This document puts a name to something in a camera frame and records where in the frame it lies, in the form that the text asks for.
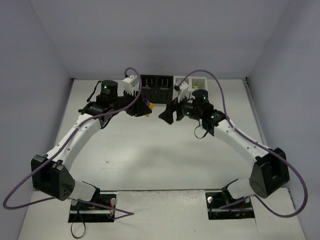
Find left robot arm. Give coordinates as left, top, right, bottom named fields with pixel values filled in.
left=31, top=75, right=152, bottom=203

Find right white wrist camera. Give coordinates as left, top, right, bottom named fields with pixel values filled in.
left=173, top=80, right=190, bottom=103

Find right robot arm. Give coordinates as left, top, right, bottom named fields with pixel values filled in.
left=158, top=89, right=290, bottom=200

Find white slotted double container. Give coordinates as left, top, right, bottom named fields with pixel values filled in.
left=172, top=76, right=208, bottom=99

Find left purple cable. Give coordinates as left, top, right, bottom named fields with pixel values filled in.
left=2, top=67, right=143, bottom=221

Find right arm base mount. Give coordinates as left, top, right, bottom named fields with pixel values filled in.
left=205, top=180, right=255, bottom=221

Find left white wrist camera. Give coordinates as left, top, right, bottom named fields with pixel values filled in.
left=122, top=75, right=140, bottom=97

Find yellow curved lego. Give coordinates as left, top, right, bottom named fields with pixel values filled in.
left=145, top=103, right=155, bottom=118

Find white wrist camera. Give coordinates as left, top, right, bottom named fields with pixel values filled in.
left=122, top=75, right=140, bottom=97
left=173, top=80, right=190, bottom=103

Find purple cable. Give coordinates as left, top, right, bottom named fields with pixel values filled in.
left=2, top=67, right=143, bottom=221
left=174, top=69, right=309, bottom=218

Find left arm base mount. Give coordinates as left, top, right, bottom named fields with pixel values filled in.
left=67, top=189, right=118, bottom=223

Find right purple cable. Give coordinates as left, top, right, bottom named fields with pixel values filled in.
left=174, top=69, right=309, bottom=218

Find black slotted double container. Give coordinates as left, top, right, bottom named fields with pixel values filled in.
left=141, top=74, right=174, bottom=104

